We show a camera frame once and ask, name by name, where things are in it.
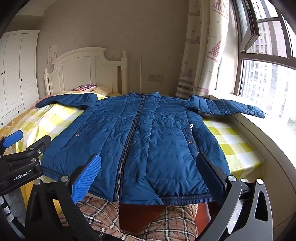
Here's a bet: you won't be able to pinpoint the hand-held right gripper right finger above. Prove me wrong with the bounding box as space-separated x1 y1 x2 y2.
196 154 274 241

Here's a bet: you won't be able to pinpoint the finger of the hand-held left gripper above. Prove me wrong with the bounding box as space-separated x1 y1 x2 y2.
0 130 24 156
5 135 52 164

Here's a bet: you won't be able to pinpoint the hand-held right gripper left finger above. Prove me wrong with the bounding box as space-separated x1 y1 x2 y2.
25 153 102 241

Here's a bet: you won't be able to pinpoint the blue quilted jacket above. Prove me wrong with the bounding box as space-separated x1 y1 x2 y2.
35 91 266 205

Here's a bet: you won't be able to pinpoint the person's left forearm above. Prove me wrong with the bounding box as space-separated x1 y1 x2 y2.
0 185 26 226

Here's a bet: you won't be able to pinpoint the yellow cartoon bedding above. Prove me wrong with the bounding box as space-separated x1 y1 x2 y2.
0 109 31 142

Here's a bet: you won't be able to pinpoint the yellow checked bed sheet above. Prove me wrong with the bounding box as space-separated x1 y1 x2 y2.
0 90 264 223

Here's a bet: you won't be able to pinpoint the plaid quilted pants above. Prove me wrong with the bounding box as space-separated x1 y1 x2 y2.
59 197 200 241

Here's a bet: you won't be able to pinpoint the white wardrobe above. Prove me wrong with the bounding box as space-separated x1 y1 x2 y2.
0 30 41 127

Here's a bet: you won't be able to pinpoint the beige window sill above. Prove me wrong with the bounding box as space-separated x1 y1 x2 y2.
208 93 296 234

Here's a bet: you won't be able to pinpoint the colourful patterned pillow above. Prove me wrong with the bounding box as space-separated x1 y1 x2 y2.
72 83 97 92

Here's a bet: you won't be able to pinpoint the peach printed pillow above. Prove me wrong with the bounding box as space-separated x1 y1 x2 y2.
95 85 112 96

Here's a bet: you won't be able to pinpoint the white wooden bed headboard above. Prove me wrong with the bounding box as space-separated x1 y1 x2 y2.
44 47 128 96

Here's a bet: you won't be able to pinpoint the sailboat print curtain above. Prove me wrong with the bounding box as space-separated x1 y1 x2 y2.
176 0 239 100

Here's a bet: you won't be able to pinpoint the dark framed window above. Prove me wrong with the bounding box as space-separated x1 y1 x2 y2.
228 0 296 132

